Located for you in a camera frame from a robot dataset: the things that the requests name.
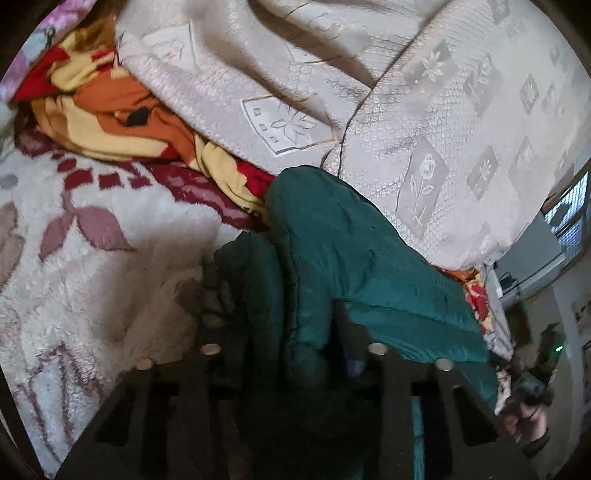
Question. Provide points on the person's right hand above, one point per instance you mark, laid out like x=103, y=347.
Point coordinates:
x=515, y=422

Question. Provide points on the white floral fleece blanket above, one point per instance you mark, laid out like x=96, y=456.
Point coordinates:
x=92, y=277

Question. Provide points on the grey cabinet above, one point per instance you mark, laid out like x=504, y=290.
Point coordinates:
x=531, y=263

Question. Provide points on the green puffer jacket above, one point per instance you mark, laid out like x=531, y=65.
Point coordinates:
x=332, y=240

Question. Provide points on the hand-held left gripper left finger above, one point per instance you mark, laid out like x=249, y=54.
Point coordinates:
x=221, y=369

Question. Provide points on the person's right forearm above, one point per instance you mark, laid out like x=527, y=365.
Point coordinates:
x=538, y=444

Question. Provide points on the red yellow orange blanket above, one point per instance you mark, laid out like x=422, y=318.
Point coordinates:
x=115, y=120

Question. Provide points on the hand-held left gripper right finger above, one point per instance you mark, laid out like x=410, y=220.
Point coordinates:
x=355, y=364

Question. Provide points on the window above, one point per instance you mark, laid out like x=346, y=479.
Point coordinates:
x=570, y=217

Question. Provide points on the beige embossed bedspread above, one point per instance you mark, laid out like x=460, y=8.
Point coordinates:
x=415, y=115

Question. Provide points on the pink printed blanket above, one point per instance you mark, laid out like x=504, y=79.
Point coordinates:
x=32, y=50

